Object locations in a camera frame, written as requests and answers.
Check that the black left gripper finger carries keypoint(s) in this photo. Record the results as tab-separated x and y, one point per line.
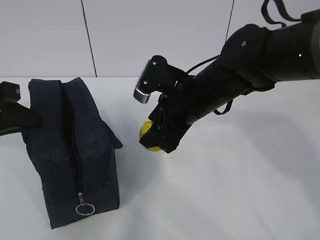
10	130
19	116

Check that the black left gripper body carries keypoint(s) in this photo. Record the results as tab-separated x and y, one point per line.
9	92

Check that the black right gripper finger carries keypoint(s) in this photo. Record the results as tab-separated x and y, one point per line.
152	137
171	134

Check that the dark blue fabric bag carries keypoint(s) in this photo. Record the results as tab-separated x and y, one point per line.
73	152

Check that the yellow lemon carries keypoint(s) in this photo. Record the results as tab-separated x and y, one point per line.
143	130

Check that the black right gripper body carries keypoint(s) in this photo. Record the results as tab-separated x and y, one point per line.
199	95

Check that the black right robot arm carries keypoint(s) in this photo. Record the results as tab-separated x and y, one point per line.
254	59

